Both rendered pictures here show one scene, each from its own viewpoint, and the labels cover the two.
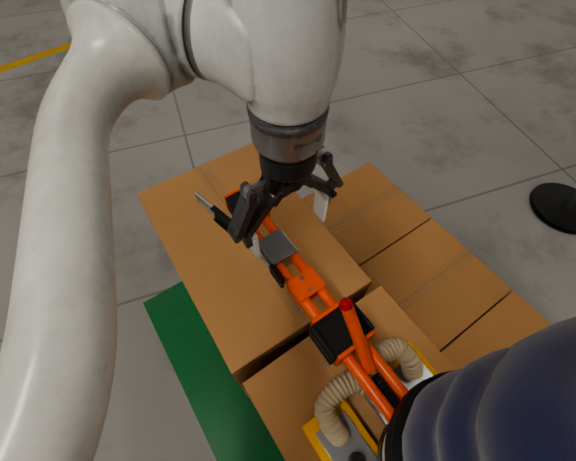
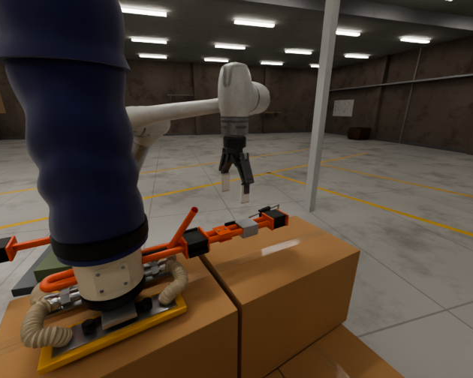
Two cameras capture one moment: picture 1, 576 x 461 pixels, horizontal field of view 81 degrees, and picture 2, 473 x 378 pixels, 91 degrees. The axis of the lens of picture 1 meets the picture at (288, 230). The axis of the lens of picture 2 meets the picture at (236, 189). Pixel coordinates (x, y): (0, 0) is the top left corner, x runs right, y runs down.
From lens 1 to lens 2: 0.89 m
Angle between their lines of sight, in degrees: 76
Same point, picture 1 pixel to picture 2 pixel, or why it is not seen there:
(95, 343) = (164, 108)
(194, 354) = not seen: hidden behind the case
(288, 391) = (181, 259)
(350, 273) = (248, 292)
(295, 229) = (284, 267)
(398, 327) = (201, 314)
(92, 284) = (174, 106)
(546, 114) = not seen: outside the picture
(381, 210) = not seen: outside the picture
